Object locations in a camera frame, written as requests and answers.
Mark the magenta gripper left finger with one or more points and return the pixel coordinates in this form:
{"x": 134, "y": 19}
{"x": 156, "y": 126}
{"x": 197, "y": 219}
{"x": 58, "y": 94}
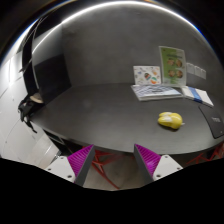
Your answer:
{"x": 73, "y": 168}

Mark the black backpack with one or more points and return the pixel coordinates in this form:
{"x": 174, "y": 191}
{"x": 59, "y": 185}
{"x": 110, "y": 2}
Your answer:
{"x": 28, "y": 107}

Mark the black mouse pad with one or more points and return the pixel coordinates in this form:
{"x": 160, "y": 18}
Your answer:
{"x": 214, "y": 120}

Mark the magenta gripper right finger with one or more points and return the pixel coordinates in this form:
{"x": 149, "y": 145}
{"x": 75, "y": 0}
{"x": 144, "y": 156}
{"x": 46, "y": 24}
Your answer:
{"x": 153, "y": 166}

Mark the green standing poster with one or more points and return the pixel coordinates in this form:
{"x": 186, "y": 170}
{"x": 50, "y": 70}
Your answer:
{"x": 173, "y": 63}

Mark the white blue booklet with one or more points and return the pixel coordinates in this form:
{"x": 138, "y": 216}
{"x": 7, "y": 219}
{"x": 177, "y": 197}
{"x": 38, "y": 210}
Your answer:
{"x": 197, "y": 95}

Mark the blue white magazine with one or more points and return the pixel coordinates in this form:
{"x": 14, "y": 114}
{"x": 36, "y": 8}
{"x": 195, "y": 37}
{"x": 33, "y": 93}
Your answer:
{"x": 154, "y": 92}

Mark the yellow computer mouse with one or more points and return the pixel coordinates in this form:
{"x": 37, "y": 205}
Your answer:
{"x": 170, "y": 120}

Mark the red table frame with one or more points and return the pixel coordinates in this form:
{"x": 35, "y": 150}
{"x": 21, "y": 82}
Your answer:
{"x": 120, "y": 171}

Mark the colourful picture card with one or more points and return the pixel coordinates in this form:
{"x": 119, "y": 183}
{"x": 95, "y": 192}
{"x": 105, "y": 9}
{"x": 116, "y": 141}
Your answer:
{"x": 147, "y": 75}

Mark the white wall papers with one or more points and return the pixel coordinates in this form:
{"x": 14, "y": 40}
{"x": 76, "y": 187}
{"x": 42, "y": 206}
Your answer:
{"x": 195, "y": 70}

